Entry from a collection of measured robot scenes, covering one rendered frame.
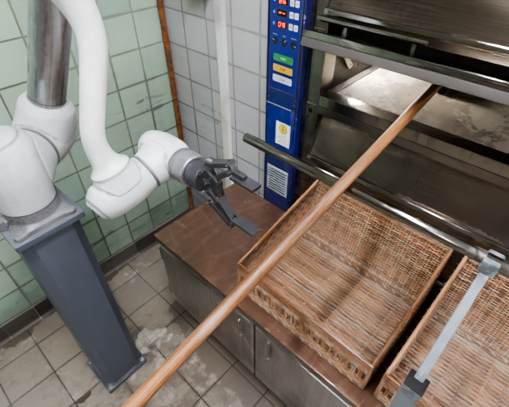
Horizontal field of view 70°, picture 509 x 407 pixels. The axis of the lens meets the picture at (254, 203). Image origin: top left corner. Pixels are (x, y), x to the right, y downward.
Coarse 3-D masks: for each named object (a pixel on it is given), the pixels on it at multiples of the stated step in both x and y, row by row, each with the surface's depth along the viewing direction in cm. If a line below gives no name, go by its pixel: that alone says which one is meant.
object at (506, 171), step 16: (320, 96) 130; (336, 96) 130; (352, 112) 124; (368, 112) 121; (384, 112) 121; (384, 128) 119; (416, 128) 113; (432, 128) 113; (432, 144) 110; (448, 144) 107; (464, 144) 106; (480, 144) 106; (464, 160) 106; (480, 160) 103; (496, 160) 100
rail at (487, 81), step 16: (304, 32) 106; (320, 32) 103; (352, 48) 98; (368, 48) 95; (384, 48) 93; (416, 64) 88; (432, 64) 86; (464, 80) 83; (480, 80) 81; (496, 80) 79
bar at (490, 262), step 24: (264, 144) 108; (312, 168) 99; (360, 192) 91; (408, 216) 85; (456, 240) 79; (480, 264) 77; (504, 264) 74; (480, 288) 77; (456, 312) 78; (432, 360) 78; (408, 384) 78
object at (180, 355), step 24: (432, 96) 106; (408, 120) 101; (384, 144) 96; (360, 168) 93; (336, 192) 89; (312, 216) 86; (288, 240) 83; (264, 264) 80; (240, 288) 77; (216, 312) 75; (192, 336) 73; (168, 360) 71; (144, 384) 69
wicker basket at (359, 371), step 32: (320, 192) 149; (288, 224) 146; (320, 224) 153; (352, 224) 143; (384, 224) 133; (256, 256) 138; (288, 256) 151; (320, 256) 151; (352, 256) 146; (416, 256) 128; (448, 256) 118; (256, 288) 131; (288, 288) 139; (352, 288) 140; (384, 288) 139; (416, 288) 132; (288, 320) 124; (320, 320) 130; (352, 320) 129; (384, 320) 129; (320, 352) 119; (352, 352) 106; (384, 352) 105
